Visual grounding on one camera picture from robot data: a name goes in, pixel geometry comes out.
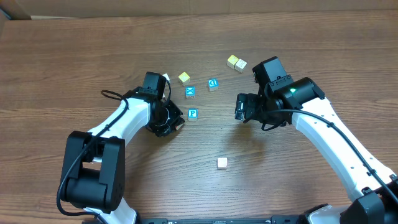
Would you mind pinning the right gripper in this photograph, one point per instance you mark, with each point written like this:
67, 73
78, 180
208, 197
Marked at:
243, 107

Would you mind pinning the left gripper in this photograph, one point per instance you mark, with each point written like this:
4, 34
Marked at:
171, 119

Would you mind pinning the blue P block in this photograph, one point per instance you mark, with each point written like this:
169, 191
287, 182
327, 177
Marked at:
192, 114

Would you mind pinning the red K block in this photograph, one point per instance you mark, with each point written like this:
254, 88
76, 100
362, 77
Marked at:
222, 163

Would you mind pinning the red M block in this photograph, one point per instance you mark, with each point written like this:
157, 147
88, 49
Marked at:
179, 126

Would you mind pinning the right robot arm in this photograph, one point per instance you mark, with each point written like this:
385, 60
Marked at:
371, 186

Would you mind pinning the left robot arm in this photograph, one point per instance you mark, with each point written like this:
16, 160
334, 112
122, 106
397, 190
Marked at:
93, 172

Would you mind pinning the blue X block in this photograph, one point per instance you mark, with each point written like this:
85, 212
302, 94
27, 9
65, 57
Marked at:
190, 92

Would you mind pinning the white block upper left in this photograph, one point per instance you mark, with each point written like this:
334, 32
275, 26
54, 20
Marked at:
167, 77

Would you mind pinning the white block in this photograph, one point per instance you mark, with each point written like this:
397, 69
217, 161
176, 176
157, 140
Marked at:
167, 77
240, 65

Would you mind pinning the yellow block centre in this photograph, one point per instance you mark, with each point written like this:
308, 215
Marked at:
184, 78

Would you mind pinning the yellow block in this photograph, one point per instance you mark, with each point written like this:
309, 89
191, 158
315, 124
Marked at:
184, 78
231, 61

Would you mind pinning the blue D block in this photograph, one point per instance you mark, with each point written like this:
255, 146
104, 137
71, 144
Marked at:
213, 84

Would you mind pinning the white block far right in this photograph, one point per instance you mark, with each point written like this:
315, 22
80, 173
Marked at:
240, 65

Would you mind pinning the yellow block far right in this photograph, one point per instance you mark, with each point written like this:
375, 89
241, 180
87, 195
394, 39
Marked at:
231, 61

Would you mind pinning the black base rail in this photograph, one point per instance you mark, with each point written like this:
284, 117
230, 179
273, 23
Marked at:
217, 221

